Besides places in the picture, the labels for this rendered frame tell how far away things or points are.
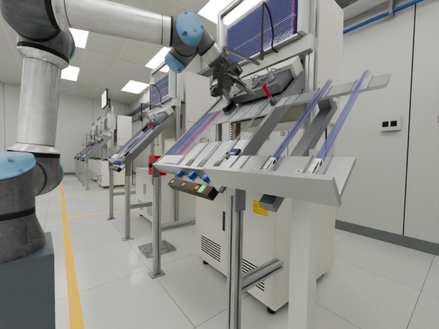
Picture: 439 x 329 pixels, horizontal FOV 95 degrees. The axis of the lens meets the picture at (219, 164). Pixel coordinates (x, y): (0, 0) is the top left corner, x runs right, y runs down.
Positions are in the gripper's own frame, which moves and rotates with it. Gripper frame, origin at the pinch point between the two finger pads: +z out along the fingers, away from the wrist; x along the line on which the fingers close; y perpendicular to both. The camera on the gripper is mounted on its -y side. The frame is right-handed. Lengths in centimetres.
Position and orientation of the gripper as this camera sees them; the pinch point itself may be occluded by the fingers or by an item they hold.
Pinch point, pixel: (241, 100)
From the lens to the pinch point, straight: 93.4
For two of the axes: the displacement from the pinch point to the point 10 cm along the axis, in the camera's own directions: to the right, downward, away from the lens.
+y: 4.7, -8.2, 3.3
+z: 6.3, 5.7, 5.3
